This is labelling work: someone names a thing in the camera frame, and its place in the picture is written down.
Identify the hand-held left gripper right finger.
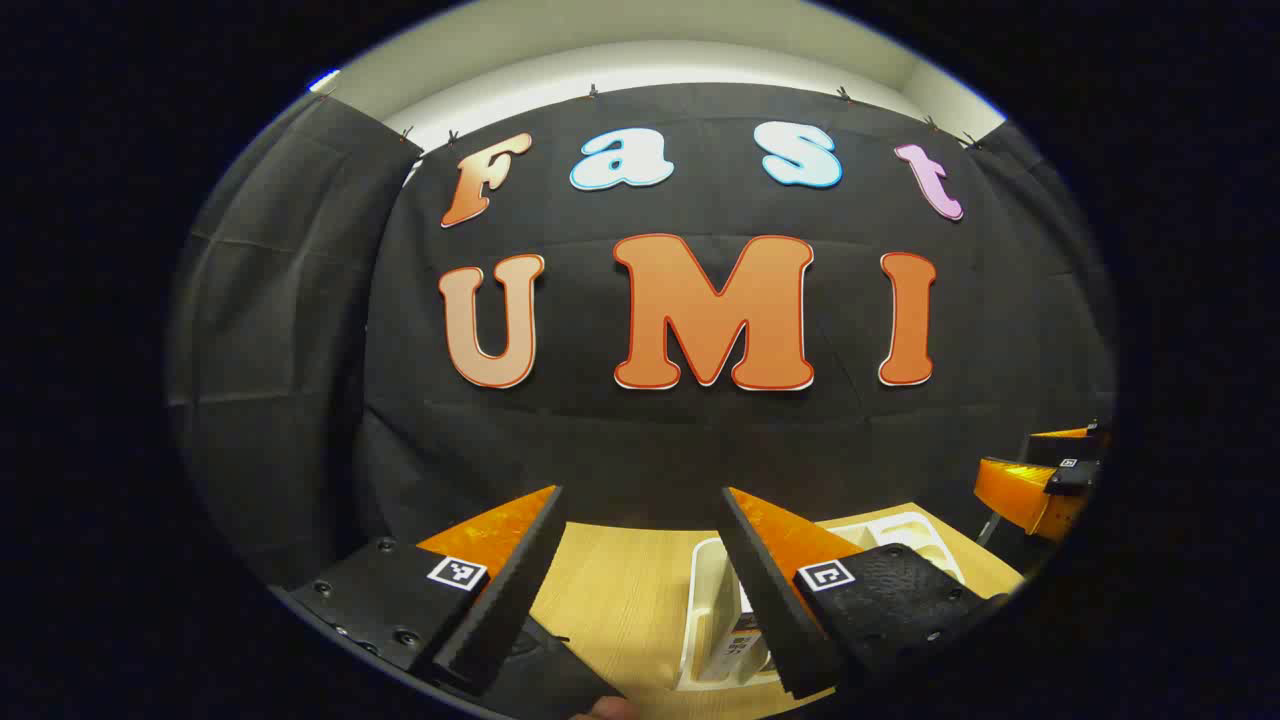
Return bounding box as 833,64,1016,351
720,486,1013,701

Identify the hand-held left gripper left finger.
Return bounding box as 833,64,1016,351
285,485,566,698

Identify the white bookshelf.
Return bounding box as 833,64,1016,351
677,510,966,693

